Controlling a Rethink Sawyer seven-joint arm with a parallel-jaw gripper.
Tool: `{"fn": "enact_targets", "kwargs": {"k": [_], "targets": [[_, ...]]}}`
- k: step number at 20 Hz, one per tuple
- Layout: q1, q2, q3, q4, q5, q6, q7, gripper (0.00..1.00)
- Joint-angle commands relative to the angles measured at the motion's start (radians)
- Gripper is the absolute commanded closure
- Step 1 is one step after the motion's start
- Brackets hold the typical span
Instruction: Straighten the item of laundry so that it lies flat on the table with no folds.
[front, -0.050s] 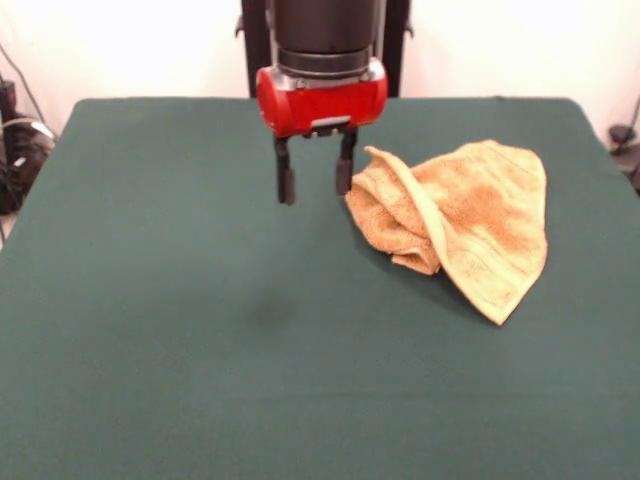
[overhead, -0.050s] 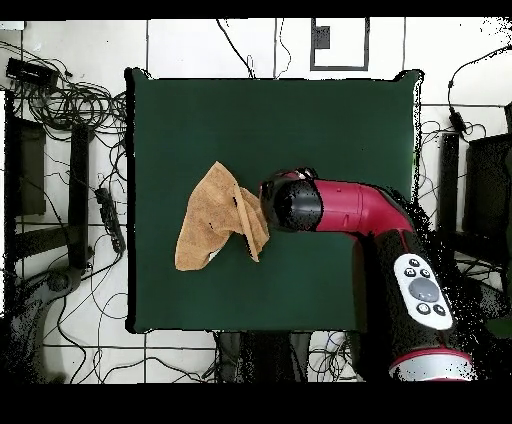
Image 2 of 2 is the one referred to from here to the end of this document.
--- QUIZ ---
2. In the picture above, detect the tan terry towel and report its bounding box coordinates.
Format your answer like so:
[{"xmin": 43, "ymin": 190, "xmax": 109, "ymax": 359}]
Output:
[{"xmin": 174, "ymin": 160, "xmax": 271, "ymax": 272}]

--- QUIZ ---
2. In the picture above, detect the dark green table cloth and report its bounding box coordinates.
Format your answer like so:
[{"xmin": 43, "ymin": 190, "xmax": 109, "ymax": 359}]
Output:
[{"xmin": 124, "ymin": 66, "xmax": 424, "ymax": 335}]

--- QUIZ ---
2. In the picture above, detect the black power strip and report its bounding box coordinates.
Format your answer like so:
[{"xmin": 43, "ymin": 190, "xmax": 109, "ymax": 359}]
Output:
[{"xmin": 94, "ymin": 187, "xmax": 126, "ymax": 254}]

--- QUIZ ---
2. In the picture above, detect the grey stand base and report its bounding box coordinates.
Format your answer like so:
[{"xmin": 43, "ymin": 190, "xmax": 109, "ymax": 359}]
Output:
[
  {"xmin": 7, "ymin": 265, "xmax": 85, "ymax": 383},
  {"xmin": 475, "ymin": 279, "xmax": 512, "ymax": 319}
]

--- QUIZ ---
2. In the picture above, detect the black electronics box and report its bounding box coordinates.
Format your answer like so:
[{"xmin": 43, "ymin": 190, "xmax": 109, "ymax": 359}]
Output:
[{"xmin": 6, "ymin": 56, "xmax": 60, "ymax": 87}]

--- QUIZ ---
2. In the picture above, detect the thin black floor cable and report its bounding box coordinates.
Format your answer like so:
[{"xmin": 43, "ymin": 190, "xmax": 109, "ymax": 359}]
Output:
[{"xmin": 274, "ymin": 17, "xmax": 292, "ymax": 79}]

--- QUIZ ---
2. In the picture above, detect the grey square floor frame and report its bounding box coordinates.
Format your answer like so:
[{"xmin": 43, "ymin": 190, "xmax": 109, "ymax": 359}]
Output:
[{"xmin": 310, "ymin": 17, "xmax": 371, "ymax": 72}]

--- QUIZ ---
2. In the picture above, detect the thick black floor cable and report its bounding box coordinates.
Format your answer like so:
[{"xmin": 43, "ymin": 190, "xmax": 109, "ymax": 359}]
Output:
[{"xmin": 216, "ymin": 18, "xmax": 257, "ymax": 80}]

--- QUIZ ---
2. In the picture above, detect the black cable with inline adapter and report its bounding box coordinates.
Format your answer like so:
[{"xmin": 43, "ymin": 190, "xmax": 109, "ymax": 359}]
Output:
[{"xmin": 446, "ymin": 44, "xmax": 512, "ymax": 139}]

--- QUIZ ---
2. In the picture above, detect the tangled black cable bundle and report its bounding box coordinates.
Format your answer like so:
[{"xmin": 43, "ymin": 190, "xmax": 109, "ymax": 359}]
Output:
[{"xmin": 11, "ymin": 59, "xmax": 129, "ymax": 135}]

